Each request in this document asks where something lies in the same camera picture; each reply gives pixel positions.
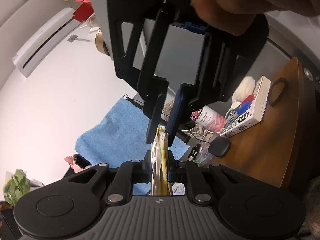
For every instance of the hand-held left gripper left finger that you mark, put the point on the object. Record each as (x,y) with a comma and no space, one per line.
(147,166)

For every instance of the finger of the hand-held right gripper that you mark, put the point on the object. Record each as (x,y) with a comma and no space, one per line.
(155,92)
(177,112)

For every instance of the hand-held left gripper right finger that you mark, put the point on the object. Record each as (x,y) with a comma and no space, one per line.
(170,166)

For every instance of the white and yellow plastic bag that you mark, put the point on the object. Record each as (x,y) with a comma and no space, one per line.
(161,160)

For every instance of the black clip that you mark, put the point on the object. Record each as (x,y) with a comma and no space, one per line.
(193,152)

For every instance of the white pink printed can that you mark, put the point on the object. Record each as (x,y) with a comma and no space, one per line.
(210,118)

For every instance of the blue towel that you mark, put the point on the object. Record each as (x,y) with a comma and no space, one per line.
(112,135)

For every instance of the black round puck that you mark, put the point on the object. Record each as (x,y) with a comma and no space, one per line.
(220,147)

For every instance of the red box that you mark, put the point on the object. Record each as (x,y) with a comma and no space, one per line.
(83,11)

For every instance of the gold round object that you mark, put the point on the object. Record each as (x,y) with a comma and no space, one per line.
(101,41)

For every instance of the blue marker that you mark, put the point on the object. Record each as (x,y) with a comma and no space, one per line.
(243,107)

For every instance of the pink headset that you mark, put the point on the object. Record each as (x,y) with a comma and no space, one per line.
(77,163)

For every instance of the white plush toy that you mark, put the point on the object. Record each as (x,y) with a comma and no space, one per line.
(243,87)

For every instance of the red marker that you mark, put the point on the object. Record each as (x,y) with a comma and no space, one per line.
(247,98)

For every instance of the black and white book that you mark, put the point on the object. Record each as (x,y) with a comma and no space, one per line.
(252,115)

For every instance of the white air conditioner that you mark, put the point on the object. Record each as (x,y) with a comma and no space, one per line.
(42,40)

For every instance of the green paper craft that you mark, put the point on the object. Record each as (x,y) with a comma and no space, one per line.
(17,185)

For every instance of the black cabinet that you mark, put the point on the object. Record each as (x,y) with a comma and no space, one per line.
(7,220)

